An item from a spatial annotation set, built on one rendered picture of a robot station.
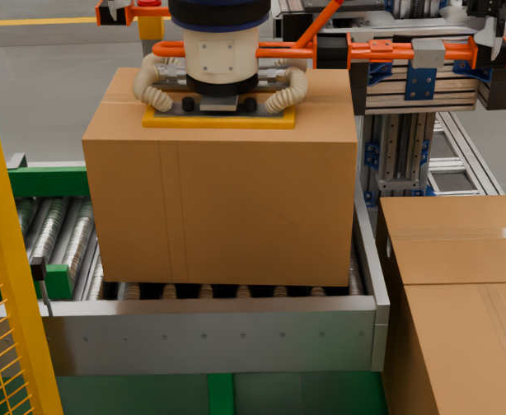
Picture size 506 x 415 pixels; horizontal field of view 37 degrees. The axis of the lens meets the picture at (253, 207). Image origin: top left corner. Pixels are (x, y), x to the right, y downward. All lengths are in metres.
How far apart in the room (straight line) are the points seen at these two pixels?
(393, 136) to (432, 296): 0.82
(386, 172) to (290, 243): 0.90
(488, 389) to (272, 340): 0.48
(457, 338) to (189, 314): 0.60
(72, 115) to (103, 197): 2.28
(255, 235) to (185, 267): 0.20
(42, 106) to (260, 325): 2.66
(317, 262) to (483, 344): 0.41
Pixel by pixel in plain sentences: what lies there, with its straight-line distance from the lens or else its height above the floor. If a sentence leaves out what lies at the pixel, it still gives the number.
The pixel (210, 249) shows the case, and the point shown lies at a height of 0.65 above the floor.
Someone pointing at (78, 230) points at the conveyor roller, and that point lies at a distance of 2.08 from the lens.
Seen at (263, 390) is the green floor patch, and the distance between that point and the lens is 2.33.
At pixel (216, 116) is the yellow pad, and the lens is 1.67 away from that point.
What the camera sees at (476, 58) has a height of 1.07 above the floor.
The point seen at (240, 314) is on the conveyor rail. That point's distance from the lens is 1.69.
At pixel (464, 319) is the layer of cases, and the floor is 0.54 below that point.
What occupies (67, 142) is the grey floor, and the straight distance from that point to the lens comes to 3.75.
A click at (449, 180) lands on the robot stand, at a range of 2.96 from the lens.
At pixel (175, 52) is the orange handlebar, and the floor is 1.08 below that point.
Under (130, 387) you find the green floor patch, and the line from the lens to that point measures 2.38.
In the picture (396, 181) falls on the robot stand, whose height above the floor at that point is 0.36.
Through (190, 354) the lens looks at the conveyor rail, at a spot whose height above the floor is 0.47.
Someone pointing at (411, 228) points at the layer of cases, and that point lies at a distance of 2.07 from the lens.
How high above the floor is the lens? 1.71
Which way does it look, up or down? 33 degrees down
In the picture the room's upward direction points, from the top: 1 degrees counter-clockwise
